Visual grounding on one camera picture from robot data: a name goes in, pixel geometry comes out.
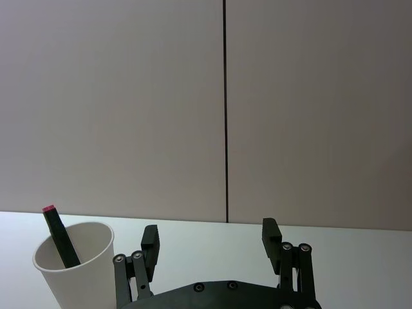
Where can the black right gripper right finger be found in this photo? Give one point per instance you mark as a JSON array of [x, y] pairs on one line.
[[283, 257]]

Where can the black marker with red cap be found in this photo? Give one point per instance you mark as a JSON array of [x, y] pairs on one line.
[[61, 238]]

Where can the white paper cup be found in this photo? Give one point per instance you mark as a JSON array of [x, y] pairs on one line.
[[80, 267]]

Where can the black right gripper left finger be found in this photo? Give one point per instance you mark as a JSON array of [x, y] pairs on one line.
[[148, 257]]

